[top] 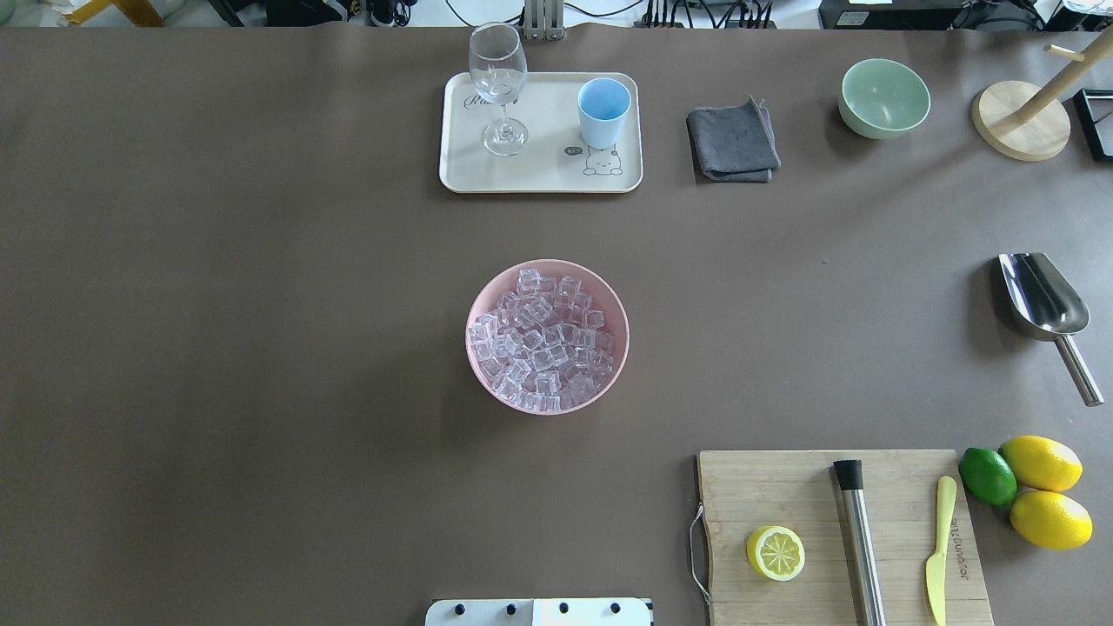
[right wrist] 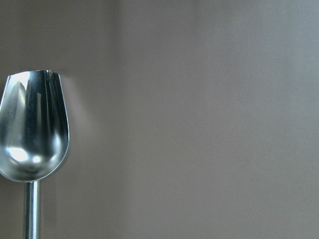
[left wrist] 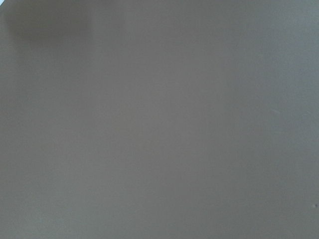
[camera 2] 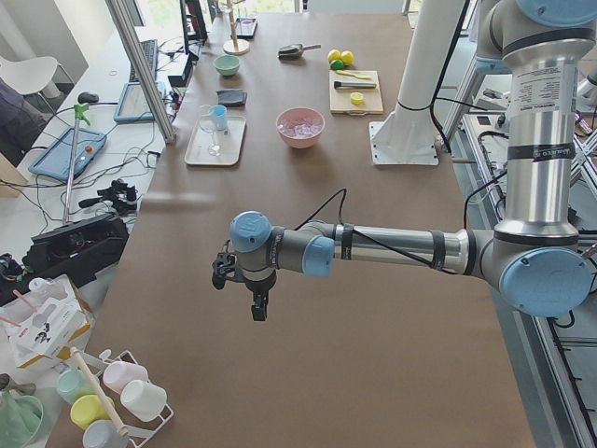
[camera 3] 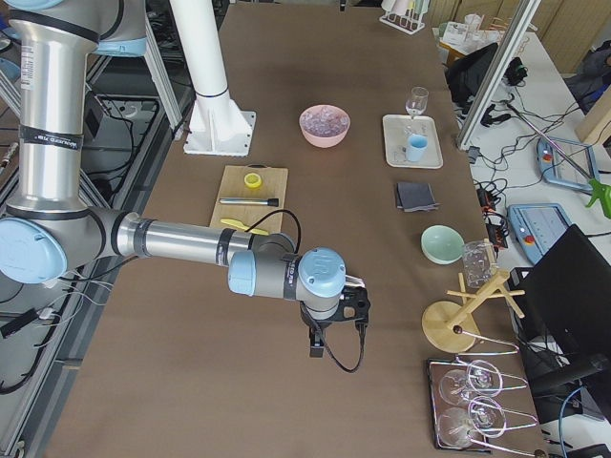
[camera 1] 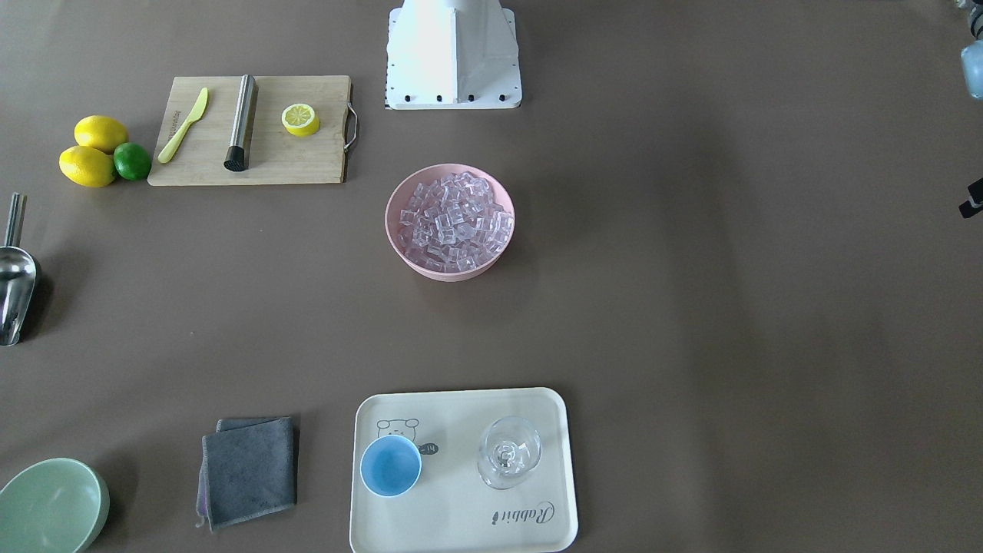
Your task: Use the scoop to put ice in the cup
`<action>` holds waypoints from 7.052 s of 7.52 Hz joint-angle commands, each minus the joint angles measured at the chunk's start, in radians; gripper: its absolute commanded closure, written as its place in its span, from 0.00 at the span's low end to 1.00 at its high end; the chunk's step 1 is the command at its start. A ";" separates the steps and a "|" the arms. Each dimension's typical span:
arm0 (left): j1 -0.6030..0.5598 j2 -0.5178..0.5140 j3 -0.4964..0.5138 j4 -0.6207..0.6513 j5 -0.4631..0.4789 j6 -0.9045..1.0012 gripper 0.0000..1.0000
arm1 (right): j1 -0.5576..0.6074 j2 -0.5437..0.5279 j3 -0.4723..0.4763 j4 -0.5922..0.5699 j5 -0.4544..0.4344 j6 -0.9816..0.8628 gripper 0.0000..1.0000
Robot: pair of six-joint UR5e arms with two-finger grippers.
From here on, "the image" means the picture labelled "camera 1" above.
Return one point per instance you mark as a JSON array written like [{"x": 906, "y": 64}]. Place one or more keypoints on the steel ice scoop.
[{"x": 19, "y": 272}]

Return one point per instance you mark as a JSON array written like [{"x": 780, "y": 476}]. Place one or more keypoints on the pink bowl of ice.
[{"x": 450, "y": 222}]

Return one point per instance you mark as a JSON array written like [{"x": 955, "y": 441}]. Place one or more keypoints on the blue cup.
[{"x": 390, "y": 466}]

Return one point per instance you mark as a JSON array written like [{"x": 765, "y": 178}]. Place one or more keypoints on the clear wine glass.
[{"x": 509, "y": 451}]

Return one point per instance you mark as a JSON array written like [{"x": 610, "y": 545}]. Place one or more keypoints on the cream serving tray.
[{"x": 450, "y": 508}]

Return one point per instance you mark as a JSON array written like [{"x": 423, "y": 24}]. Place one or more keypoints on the bamboo cutting board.
[{"x": 274, "y": 155}]

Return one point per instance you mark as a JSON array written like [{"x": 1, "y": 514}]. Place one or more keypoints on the half lemon slice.
[{"x": 300, "y": 120}]

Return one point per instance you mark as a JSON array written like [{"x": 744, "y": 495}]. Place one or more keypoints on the steel muddler black tip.
[{"x": 238, "y": 151}]

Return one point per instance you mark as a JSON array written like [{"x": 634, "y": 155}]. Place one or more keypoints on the grey folded cloth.
[{"x": 248, "y": 470}]

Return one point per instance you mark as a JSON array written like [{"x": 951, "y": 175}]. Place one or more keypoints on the yellow plastic knife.
[{"x": 193, "y": 116}]

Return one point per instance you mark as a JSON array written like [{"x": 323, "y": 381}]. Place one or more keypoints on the green lime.
[{"x": 131, "y": 161}]

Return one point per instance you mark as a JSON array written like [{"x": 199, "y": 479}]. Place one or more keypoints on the yellow lemon upper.
[{"x": 100, "y": 132}]

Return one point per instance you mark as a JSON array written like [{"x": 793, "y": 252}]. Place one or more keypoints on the yellow lemon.
[
  {"x": 87, "y": 166},
  {"x": 100, "y": 132}
]

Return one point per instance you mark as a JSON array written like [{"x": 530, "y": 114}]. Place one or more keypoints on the yellow lemon lower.
[{"x": 87, "y": 166}]

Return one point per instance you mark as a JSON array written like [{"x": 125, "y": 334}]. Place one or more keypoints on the mint green bowl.
[{"x": 56, "y": 505}]

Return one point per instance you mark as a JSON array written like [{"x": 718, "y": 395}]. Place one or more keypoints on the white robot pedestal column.
[{"x": 452, "y": 55}]

